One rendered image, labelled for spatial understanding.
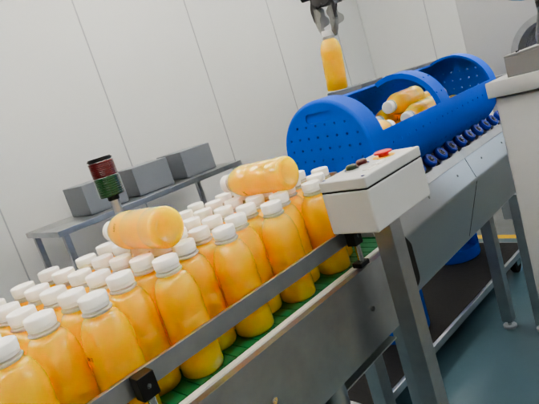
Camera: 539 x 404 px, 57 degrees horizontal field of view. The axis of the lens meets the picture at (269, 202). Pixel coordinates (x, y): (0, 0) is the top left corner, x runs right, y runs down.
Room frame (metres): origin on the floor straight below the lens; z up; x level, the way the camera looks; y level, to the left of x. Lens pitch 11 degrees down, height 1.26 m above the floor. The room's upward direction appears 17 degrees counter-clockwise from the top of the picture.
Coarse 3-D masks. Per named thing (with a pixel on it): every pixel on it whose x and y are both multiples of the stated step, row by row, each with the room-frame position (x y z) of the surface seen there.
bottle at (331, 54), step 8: (328, 40) 1.61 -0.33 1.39; (336, 40) 1.61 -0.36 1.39; (328, 48) 1.60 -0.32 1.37; (336, 48) 1.60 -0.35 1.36; (328, 56) 1.61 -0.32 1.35; (336, 56) 1.60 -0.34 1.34; (328, 64) 1.61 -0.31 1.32; (336, 64) 1.60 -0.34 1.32; (328, 72) 1.62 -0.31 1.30; (336, 72) 1.61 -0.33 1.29; (344, 72) 1.62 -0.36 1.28; (328, 80) 1.63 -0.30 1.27; (336, 80) 1.61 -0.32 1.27; (344, 80) 1.62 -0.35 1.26; (328, 88) 1.63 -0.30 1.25; (336, 88) 1.61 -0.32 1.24; (344, 88) 1.62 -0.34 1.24
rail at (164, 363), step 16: (336, 240) 0.92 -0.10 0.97; (304, 256) 0.86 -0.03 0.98; (320, 256) 0.88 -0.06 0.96; (288, 272) 0.82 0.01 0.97; (304, 272) 0.84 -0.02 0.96; (256, 288) 0.77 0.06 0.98; (272, 288) 0.79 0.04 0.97; (240, 304) 0.74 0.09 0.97; (256, 304) 0.76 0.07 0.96; (224, 320) 0.71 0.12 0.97; (240, 320) 0.73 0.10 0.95; (192, 336) 0.67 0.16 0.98; (208, 336) 0.69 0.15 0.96; (176, 352) 0.65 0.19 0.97; (192, 352) 0.66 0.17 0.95; (160, 368) 0.63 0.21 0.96; (128, 384) 0.59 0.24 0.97; (96, 400) 0.56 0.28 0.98; (112, 400) 0.58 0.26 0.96; (128, 400) 0.59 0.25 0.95
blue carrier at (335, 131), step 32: (448, 64) 1.88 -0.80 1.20; (480, 64) 1.75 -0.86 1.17; (352, 96) 1.52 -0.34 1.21; (384, 96) 1.72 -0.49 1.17; (448, 96) 1.50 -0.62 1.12; (480, 96) 1.65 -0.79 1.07; (288, 128) 1.36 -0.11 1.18; (320, 128) 1.28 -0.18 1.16; (352, 128) 1.21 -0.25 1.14; (416, 128) 1.33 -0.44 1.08; (448, 128) 1.49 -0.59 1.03; (320, 160) 1.30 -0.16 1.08; (352, 160) 1.22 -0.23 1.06
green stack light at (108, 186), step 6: (114, 174) 1.24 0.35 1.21; (96, 180) 1.22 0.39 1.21; (102, 180) 1.22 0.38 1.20; (108, 180) 1.22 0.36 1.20; (114, 180) 1.23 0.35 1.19; (120, 180) 1.25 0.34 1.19; (96, 186) 1.23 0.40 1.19; (102, 186) 1.22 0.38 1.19; (108, 186) 1.22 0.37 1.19; (114, 186) 1.23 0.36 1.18; (120, 186) 1.24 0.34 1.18; (102, 192) 1.22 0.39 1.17; (108, 192) 1.22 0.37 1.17; (114, 192) 1.22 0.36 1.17; (120, 192) 1.23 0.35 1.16; (102, 198) 1.23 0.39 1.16
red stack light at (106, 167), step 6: (102, 162) 1.22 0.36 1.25; (108, 162) 1.23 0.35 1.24; (114, 162) 1.26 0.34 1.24; (90, 168) 1.23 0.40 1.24; (96, 168) 1.22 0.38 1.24; (102, 168) 1.22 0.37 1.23; (108, 168) 1.23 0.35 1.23; (114, 168) 1.24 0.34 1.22; (96, 174) 1.22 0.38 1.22; (102, 174) 1.22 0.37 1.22; (108, 174) 1.22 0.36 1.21
